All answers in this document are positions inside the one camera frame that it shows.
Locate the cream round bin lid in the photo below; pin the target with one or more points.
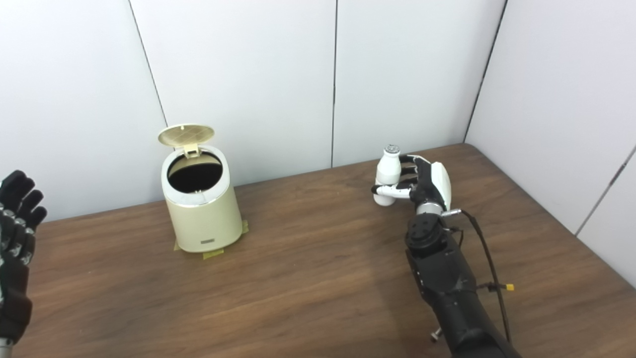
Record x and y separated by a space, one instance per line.
186 134

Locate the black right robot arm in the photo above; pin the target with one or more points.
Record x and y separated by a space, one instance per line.
447 283

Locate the cream-colored round bin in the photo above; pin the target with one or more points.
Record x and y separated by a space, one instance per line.
205 219

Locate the small white plastic bottle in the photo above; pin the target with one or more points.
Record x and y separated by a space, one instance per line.
388 171

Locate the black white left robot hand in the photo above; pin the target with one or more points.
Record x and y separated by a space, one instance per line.
12 278

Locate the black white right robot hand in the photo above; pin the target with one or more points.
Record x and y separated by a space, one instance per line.
427 189

